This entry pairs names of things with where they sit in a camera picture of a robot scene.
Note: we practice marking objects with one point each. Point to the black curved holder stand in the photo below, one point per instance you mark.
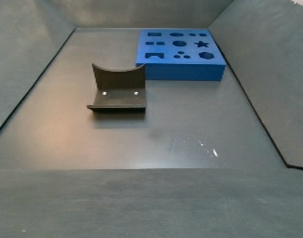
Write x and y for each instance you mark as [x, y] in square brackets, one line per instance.
[119, 83]

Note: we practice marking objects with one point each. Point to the blue shape sorting block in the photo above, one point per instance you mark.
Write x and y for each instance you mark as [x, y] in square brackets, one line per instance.
[179, 54]

